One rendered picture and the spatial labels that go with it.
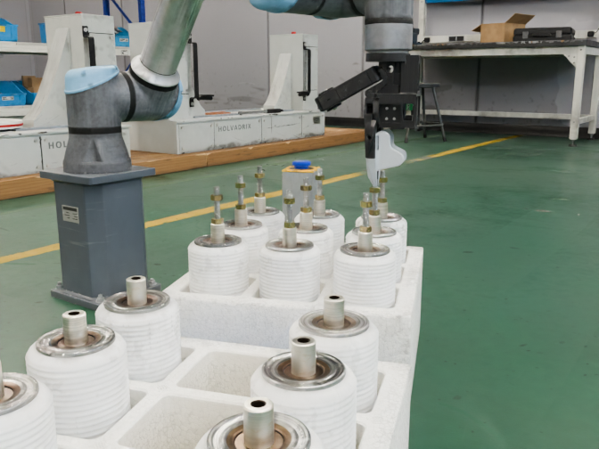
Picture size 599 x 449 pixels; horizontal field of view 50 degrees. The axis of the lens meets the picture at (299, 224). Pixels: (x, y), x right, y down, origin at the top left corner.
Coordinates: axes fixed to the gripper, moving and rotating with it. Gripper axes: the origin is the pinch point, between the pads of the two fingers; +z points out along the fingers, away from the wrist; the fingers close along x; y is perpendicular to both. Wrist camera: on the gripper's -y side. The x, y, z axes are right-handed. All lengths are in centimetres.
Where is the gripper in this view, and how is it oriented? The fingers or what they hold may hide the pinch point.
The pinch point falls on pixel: (371, 177)
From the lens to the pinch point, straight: 107.8
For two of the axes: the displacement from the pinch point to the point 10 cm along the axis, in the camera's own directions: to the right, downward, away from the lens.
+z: 0.0, 9.7, 2.3
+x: 2.8, -2.2, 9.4
